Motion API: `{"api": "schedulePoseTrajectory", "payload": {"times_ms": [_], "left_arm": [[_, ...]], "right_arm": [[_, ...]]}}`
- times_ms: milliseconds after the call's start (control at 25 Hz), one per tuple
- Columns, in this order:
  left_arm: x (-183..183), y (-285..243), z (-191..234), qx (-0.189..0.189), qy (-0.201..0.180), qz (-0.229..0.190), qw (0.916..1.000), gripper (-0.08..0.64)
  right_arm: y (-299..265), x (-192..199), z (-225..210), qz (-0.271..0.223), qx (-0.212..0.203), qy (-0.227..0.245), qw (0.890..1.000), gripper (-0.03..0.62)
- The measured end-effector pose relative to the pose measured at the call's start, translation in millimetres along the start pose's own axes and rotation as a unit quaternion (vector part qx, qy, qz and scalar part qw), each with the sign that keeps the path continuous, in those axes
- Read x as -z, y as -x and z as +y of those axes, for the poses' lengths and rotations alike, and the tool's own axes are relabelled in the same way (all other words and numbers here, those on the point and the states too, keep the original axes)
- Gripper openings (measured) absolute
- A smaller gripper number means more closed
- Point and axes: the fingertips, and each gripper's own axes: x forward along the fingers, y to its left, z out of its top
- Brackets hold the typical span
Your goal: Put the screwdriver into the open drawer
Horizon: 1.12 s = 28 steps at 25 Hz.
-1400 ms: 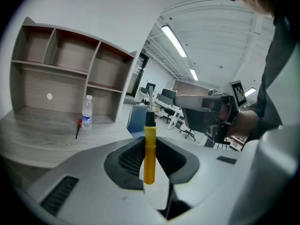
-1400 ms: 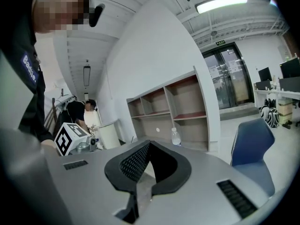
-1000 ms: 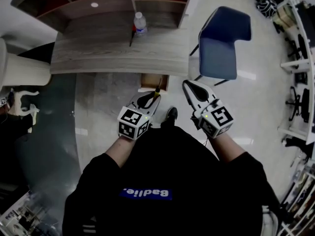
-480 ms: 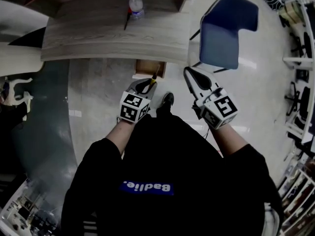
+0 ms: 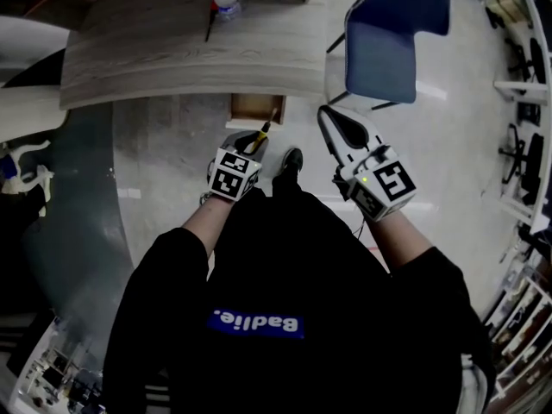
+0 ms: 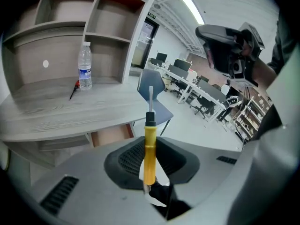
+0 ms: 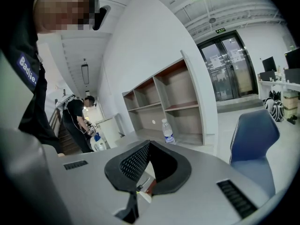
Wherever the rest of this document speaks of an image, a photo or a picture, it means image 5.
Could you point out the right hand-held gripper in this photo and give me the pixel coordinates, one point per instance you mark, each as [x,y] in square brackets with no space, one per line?
[381,186]

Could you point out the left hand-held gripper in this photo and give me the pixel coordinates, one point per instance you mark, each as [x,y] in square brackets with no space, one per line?
[227,180]

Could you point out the yellow black screwdriver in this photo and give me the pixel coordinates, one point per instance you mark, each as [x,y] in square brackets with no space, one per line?
[261,134]

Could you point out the wooden drawer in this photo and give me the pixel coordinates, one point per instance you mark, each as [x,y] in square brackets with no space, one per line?
[256,108]

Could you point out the person's right forearm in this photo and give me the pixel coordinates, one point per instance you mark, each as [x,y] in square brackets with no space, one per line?
[399,240]

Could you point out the person's left forearm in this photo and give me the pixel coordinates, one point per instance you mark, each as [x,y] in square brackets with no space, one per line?
[209,224]

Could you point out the person's black shoe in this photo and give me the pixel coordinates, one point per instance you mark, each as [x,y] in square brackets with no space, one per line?
[292,160]

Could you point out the person's black trouser leg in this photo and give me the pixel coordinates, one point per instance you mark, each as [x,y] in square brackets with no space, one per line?
[285,183]

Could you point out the blue chair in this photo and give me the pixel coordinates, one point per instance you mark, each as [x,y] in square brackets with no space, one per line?
[379,54]

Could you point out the red black thin tool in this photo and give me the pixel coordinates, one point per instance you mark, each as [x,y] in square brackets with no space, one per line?
[210,22]

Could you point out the person's black sweatshirt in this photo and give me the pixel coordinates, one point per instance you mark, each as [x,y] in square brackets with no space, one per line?
[293,296]

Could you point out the black office chair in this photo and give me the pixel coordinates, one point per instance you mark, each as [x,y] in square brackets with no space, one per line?
[528,166]
[532,60]

